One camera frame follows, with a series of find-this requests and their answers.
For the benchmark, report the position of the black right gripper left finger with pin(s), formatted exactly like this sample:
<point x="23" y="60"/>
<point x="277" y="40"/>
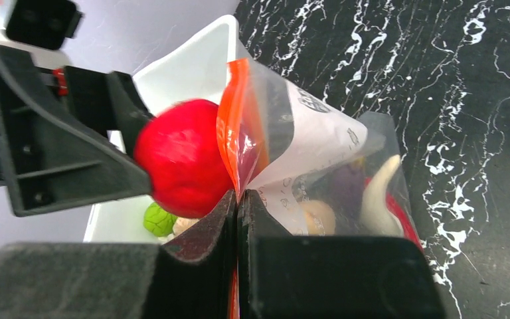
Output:
<point x="188" y="277"/>

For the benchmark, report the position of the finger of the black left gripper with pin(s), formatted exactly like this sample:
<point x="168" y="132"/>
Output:
<point x="106" y="102"/>
<point x="49" y="160"/>

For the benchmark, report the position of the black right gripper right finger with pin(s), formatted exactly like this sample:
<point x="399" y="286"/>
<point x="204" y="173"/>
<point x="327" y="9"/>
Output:
<point x="286" y="276"/>

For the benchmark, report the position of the tan toy garlic bulb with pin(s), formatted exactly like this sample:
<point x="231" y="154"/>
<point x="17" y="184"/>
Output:
<point x="319" y="216"/>

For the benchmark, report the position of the red yellow toy pomegranate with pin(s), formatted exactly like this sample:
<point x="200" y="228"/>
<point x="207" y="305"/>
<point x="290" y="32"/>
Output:
<point x="178" y="150"/>

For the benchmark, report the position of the clear zip bag orange zipper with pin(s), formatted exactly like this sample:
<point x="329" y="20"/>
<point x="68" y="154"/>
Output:
<point x="280" y="141"/>

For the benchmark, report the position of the white toy garlic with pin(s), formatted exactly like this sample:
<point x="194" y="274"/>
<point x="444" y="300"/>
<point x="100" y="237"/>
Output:
<point x="375" y="214"/>

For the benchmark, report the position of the purple toy eggplant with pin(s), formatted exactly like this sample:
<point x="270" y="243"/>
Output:
<point x="344" y="189"/>

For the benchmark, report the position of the red toy chili pepper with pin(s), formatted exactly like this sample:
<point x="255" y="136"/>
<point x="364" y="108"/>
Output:
<point x="397" y="209"/>

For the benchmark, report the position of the white plastic bin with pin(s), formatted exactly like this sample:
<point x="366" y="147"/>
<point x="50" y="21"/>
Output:
<point x="196" y="69"/>

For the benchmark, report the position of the beige toy garlic bulb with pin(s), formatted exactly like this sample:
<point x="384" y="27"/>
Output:
<point x="182" y="224"/>

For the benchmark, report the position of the light green toy fruit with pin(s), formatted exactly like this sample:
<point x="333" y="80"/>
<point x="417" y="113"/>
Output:
<point x="158" y="221"/>

